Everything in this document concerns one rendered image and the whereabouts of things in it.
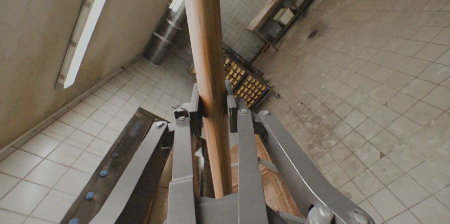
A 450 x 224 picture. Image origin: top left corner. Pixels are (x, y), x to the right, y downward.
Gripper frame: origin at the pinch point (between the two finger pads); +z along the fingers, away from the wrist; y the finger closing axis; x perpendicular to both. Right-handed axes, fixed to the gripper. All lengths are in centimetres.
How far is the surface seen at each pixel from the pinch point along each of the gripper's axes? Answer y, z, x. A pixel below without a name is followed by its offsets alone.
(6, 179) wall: -118, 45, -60
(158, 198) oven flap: -54, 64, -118
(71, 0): -67, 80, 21
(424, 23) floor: 248, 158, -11
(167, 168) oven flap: -53, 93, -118
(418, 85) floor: 203, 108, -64
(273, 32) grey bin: 166, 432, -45
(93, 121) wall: -110, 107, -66
